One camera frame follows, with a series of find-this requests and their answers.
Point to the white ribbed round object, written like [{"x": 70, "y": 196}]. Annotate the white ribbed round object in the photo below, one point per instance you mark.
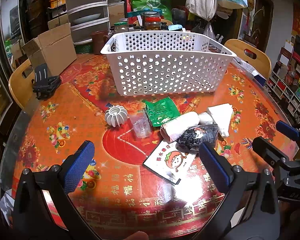
[{"x": 116, "y": 116}]

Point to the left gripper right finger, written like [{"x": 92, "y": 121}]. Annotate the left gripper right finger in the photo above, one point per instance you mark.
[{"x": 249, "y": 209}]

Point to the white perforated plastic basket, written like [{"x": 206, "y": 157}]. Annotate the white perforated plastic basket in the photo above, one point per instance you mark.
[{"x": 166, "y": 62}]

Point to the white pink towel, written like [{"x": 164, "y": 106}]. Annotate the white pink towel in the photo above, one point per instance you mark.
[{"x": 173, "y": 129}]

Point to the tomato cartoon white packet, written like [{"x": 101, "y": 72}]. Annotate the tomato cartoon white packet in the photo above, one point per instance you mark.
[{"x": 169, "y": 161}]

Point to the wooden chair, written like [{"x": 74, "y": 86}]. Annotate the wooden chair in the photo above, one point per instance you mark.
[
  {"x": 251, "y": 55},
  {"x": 20, "y": 83}
]

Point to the clear plastic bag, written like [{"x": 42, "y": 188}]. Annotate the clear plastic bag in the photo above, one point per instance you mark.
[{"x": 140, "y": 124}]

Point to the green shopping bag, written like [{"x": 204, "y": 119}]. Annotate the green shopping bag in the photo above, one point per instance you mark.
[{"x": 163, "y": 5}]

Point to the folded white tissue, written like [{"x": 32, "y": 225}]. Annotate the folded white tissue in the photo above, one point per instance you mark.
[{"x": 221, "y": 115}]

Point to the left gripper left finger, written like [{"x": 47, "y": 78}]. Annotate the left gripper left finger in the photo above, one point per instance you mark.
[{"x": 42, "y": 203}]

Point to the left wooden chair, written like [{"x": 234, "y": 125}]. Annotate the left wooden chair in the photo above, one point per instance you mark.
[{"x": 20, "y": 83}]

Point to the right wooden chair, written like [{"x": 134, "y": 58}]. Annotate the right wooden chair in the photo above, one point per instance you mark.
[{"x": 251, "y": 55}]

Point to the small cardboard box behind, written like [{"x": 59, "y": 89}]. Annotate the small cardboard box behind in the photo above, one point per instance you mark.
[{"x": 116, "y": 12}]

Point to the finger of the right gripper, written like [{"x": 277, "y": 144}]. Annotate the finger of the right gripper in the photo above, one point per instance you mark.
[
  {"x": 287, "y": 130},
  {"x": 268, "y": 152}
]

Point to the black phone stand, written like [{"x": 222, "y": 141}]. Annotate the black phone stand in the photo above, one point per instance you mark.
[{"x": 43, "y": 85}]

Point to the grey stacked drawer unit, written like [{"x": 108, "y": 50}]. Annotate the grey stacked drawer unit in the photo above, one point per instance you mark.
[{"x": 86, "y": 17}]

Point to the brown ceramic mug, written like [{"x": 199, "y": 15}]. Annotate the brown ceramic mug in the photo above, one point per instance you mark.
[{"x": 99, "y": 39}]

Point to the green foil snack packet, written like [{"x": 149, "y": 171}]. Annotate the green foil snack packet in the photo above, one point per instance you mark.
[{"x": 161, "y": 112}]

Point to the red lidded glass jar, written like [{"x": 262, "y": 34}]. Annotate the red lidded glass jar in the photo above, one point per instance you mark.
[{"x": 152, "y": 23}]

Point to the black knitted cloth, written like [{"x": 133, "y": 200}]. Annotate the black knitted cloth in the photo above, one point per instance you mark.
[{"x": 193, "y": 137}]

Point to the white shelf with items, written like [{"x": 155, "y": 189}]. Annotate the white shelf with items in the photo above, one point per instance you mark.
[{"x": 283, "y": 84}]

